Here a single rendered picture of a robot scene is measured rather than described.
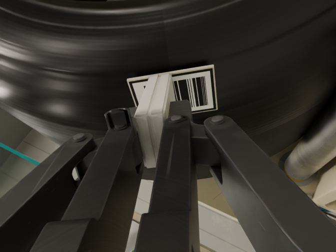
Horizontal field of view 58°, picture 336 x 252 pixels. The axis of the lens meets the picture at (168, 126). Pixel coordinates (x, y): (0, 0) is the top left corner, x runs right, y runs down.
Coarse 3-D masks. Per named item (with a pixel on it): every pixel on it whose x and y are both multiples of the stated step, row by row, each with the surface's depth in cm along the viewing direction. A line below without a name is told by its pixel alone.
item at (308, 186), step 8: (296, 144) 53; (280, 152) 53; (288, 152) 52; (280, 160) 52; (320, 168) 51; (312, 176) 50; (304, 184) 50; (312, 184) 50; (304, 192) 50; (312, 192) 49
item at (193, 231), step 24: (168, 120) 14; (168, 144) 12; (168, 168) 10; (192, 168) 11; (168, 192) 9; (192, 192) 10; (144, 216) 8; (168, 216) 7; (192, 216) 9; (144, 240) 7; (168, 240) 7; (192, 240) 8
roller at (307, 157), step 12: (324, 108) 32; (324, 120) 32; (312, 132) 35; (324, 132) 32; (300, 144) 41; (312, 144) 36; (324, 144) 34; (288, 156) 48; (300, 156) 42; (312, 156) 39; (324, 156) 37; (288, 168) 48; (300, 168) 44; (312, 168) 42; (300, 180) 50
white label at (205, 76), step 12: (180, 72) 20; (192, 72) 20; (204, 72) 20; (132, 84) 21; (144, 84) 21; (180, 84) 21; (192, 84) 21; (204, 84) 21; (132, 96) 22; (180, 96) 22; (192, 96) 22; (204, 96) 22; (192, 108) 23; (204, 108) 23; (216, 108) 23
